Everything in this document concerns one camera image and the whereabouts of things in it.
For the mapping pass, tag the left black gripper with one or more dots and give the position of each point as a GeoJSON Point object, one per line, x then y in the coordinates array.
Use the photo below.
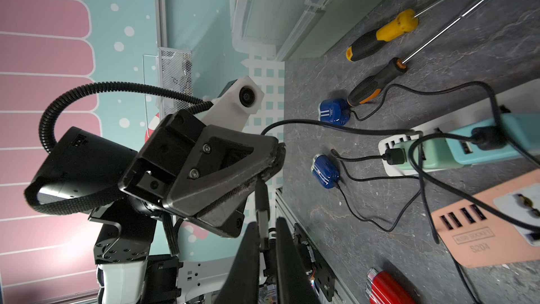
{"type": "Point", "coordinates": [201, 173]}

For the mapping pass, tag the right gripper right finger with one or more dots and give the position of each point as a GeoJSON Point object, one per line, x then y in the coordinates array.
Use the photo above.
{"type": "Point", "coordinates": [293, 284]}

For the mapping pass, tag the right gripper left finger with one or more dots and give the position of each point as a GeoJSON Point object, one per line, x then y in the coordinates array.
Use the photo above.
{"type": "Point", "coordinates": [242, 284]}

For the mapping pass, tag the blue shaver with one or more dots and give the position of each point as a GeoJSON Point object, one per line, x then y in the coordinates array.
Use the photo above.
{"type": "Point", "coordinates": [325, 171]}
{"type": "Point", "coordinates": [334, 111]}

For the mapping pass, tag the teal charger adapter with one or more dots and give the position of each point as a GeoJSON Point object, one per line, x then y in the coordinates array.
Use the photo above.
{"type": "Point", "coordinates": [489, 145]}

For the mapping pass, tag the green charger adapter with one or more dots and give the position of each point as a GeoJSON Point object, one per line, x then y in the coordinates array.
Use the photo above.
{"type": "Point", "coordinates": [436, 156]}

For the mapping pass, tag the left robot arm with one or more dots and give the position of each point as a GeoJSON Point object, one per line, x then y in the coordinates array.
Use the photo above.
{"type": "Point", "coordinates": [136, 253]}

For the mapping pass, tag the red electric shaver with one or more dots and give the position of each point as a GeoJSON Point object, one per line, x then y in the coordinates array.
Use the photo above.
{"type": "Point", "coordinates": [383, 289]}

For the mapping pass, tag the green plastic storage box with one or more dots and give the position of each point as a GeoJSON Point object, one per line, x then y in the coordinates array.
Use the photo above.
{"type": "Point", "coordinates": [293, 29]}

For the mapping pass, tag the orange power strip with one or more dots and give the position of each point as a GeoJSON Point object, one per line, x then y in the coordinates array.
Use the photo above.
{"type": "Point", "coordinates": [476, 238]}

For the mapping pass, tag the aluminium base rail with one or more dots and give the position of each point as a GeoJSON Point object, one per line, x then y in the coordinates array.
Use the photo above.
{"type": "Point", "coordinates": [206, 278]}

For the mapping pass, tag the clear acrylic wall bin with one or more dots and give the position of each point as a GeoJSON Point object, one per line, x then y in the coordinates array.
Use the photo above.
{"type": "Point", "coordinates": [171, 69]}

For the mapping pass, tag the orange handled screwdriver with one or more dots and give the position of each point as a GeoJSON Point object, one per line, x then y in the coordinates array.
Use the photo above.
{"type": "Point", "coordinates": [372, 86]}

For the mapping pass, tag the yellow handled screwdriver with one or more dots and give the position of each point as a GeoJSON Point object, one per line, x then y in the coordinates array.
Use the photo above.
{"type": "Point", "coordinates": [373, 41]}

